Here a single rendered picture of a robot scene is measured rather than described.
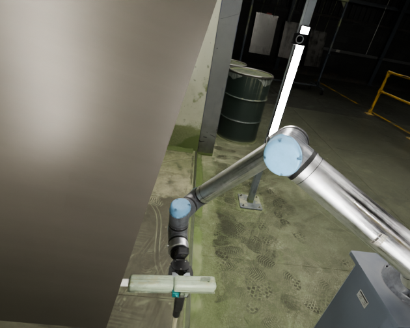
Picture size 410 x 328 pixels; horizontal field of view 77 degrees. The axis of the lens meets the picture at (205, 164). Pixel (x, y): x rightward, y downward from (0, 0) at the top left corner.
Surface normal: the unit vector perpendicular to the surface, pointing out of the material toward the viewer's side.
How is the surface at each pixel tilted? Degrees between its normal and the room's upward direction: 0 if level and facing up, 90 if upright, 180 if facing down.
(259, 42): 81
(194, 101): 90
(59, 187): 90
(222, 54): 90
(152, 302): 0
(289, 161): 87
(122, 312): 0
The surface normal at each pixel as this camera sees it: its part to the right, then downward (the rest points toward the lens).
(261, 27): 0.04, 0.36
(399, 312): 0.16, -0.86
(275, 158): -0.57, 0.28
